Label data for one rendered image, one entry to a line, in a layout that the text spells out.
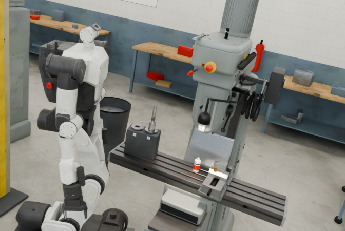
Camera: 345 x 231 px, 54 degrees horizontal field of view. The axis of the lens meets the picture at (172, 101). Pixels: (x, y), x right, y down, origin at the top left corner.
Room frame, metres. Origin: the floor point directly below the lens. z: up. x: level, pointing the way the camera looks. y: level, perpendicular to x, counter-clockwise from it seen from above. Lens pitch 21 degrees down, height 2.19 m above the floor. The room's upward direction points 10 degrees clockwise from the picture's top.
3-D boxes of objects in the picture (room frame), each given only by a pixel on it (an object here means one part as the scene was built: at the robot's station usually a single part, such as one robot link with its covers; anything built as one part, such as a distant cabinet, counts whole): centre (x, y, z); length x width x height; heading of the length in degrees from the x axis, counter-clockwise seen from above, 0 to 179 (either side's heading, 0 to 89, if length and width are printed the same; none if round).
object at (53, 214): (1.65, 0.53, 0.68); 0.21 x 0.20 x 0.13; 90
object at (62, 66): (1.42, 0.49, 1.70); 0.12 x 0.09 x 0.14; 91
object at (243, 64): (1.96, -0.39, 1.79); 0.45 x 0.04 x 0.04; 162
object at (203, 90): (1.97, -0.24, 1.47); 0.21 x 0.19 x 0.32; 72
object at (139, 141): (2.11, 0.16, 1.07); 0.22 x 0.12 x 0.20; 83
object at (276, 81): (2.15, -0.65, 1.62); 0.20 x 0.09 x 0.21; 162
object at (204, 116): (1.76, -0.19, 1.47); 0.07 x 0.07 x 0.06
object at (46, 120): (1.64, 0.55, 1.37); 0.28 x 0.13 x 0.18; 90
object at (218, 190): (1.89, -0.38, 1.02); 0.35 x 0.15 x 0.11; 159
